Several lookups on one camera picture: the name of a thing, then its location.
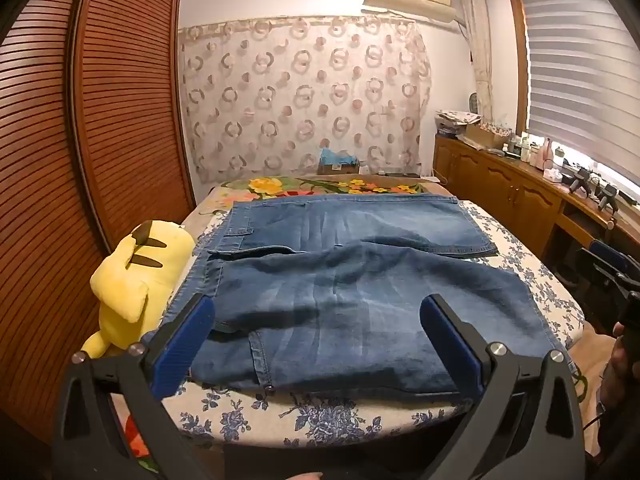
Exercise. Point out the yellow plush toy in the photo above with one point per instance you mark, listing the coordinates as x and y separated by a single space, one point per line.
130 280

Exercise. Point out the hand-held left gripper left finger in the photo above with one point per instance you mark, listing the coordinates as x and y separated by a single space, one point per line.
187 340

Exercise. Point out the wooden cabinet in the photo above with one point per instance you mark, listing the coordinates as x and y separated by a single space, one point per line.
500 185

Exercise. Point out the cream window curtain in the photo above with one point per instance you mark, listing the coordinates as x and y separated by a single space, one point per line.
477 50

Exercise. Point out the blue floral white sheet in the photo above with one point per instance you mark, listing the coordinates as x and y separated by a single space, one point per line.
325 420

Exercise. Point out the grey striped window blind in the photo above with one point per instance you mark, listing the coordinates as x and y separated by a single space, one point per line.
575 60

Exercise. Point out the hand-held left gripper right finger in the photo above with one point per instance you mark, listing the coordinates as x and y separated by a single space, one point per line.
447 345

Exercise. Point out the stack of printed cloths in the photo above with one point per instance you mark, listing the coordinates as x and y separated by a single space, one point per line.
457 122

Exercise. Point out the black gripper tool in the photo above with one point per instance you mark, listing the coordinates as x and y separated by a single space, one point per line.
608 196
579 180

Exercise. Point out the cardboard box with blue bag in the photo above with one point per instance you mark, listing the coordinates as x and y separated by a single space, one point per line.
337 162

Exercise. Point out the pink bottle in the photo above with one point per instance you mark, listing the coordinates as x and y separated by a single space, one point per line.
542 155

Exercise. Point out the circle-patterned sheer curtain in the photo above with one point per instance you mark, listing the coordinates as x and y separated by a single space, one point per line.
300 100

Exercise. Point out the open cardboard box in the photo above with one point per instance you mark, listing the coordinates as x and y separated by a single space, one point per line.
487 136

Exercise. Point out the wooden louvered wardrobe door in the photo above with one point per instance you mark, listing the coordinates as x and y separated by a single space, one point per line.
130 85
35 160

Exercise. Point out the blue denim pants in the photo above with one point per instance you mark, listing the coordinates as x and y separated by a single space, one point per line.
350 285

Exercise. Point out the person's right hand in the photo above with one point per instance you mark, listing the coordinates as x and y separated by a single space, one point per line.
620 360

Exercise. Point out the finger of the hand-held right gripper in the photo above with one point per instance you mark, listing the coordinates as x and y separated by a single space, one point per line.
607 256

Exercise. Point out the wooden window frame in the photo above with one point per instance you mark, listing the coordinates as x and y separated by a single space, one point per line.
517 60

